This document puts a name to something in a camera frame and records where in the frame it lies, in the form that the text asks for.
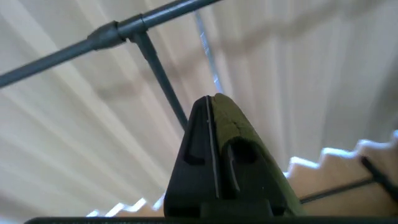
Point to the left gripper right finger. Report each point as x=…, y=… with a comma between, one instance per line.
x=248, y=186

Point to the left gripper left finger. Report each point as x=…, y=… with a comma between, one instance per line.
x=183, y=186

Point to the green long-sleeved shirt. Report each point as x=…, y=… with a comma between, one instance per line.
x=230, y=118

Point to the black clothes rack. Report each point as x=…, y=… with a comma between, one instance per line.
x=46, y=61

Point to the beige curtain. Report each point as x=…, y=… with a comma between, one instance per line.
x=295, y=77

